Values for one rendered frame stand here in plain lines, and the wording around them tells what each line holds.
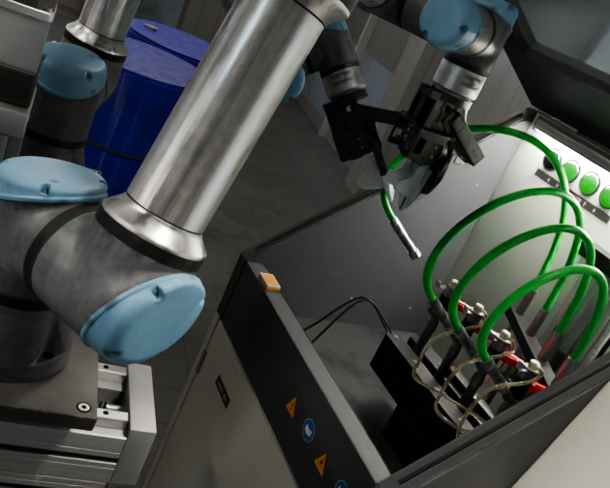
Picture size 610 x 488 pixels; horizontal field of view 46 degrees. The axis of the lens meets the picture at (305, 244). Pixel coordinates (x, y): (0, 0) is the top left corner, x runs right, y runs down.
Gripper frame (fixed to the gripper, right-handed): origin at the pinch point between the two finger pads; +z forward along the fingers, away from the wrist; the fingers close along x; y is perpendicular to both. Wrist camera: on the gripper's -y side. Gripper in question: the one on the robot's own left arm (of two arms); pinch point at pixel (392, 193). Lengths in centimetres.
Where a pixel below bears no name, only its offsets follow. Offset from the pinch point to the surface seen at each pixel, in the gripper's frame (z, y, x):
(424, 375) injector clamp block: 33.5, 4.7, 5.4
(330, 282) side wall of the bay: 16.1, 19.4, -26.4
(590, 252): 18.8, -27.7, 14.2
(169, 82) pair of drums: -60, 66, -134
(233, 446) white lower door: 38, 45, 1
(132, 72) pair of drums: -67, 76, -125
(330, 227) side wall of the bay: 3.6, 14.8, -19.7
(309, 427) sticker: 32.2, 25.4, 19.7
